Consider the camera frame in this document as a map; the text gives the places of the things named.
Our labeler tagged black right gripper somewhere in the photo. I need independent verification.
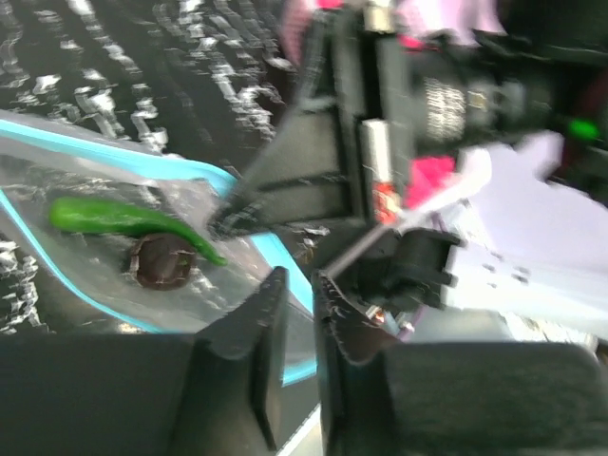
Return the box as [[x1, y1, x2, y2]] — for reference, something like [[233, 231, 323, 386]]
[[207, 9, 607, 238]]

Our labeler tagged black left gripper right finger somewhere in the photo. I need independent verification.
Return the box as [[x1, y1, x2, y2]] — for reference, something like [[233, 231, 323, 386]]
[[313, 275, 607, 455]]

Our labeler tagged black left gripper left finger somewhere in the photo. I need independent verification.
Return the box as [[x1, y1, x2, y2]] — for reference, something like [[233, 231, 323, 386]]
[[1, 267, 289, 455]]

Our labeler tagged clear zip top bag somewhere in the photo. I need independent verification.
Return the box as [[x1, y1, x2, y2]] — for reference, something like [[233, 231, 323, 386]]
[[1, 111, 316, 384]]

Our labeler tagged green fake chili pepper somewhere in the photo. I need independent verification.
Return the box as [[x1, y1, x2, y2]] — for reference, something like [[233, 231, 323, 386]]
[[48, 197, 227, 266]]

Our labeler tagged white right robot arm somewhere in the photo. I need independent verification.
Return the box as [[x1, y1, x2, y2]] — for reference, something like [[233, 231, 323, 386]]
[[208, 1, 607, 334]]

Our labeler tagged pink cloth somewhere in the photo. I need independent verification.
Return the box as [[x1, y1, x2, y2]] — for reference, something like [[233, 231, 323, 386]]
[[313, 0, 457, 210]]

